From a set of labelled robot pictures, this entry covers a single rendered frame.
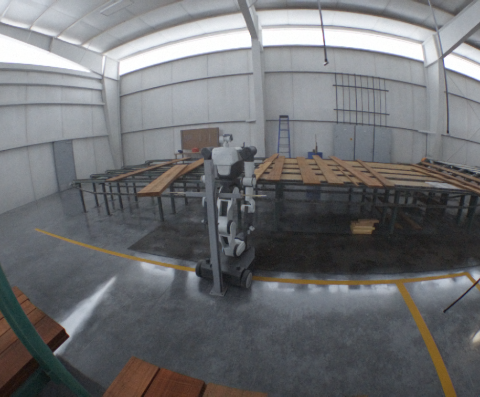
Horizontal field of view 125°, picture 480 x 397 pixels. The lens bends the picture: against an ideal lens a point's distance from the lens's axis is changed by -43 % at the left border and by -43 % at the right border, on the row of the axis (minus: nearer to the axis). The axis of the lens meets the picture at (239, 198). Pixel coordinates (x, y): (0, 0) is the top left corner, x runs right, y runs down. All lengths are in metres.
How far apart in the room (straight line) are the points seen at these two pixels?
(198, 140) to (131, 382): 9.47
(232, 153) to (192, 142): 8.04
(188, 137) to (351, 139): 6.85
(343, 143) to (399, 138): 2.89
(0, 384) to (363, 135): 9.84
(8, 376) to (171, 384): 1.03
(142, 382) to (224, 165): 1.77
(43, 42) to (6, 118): 3.38
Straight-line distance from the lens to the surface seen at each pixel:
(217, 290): 2.27
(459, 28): 10.05
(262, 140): 8.58
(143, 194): 2.58
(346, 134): 8.88
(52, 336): 1.60
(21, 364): 1.59
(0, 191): 9.25
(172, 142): 10.73
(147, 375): 0.98
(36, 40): 10.78
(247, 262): 2.41
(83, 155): 11.14
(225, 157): 2.02
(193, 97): 10.33
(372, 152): 9.24
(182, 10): 9.36
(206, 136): 9.69
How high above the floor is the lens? 1.48
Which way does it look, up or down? 16 degrees down
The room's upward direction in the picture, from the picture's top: 2 degrees counter-clockwise
